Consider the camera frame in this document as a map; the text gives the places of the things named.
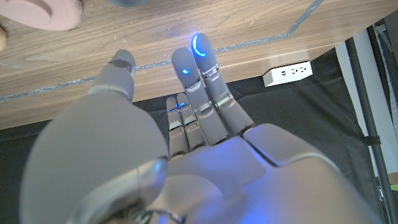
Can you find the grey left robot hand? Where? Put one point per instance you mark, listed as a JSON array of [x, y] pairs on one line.
[[248, 174]]

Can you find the black backdrop curtain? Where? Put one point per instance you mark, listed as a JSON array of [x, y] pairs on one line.
[[295, 109]]

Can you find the white power strip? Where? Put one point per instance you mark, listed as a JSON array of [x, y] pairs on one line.
[[287, 74]]

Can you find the black backdrop stand pole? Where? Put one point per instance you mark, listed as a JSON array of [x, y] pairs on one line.
[[371, 140]]

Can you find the small dark grey disc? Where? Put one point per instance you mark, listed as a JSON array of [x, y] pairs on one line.
[[127, 2]]

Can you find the dusty pink disc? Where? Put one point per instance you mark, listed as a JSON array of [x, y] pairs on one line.
[[37, 14]]

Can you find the large orange disc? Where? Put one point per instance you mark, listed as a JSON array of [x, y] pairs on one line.
[[2, 39]]

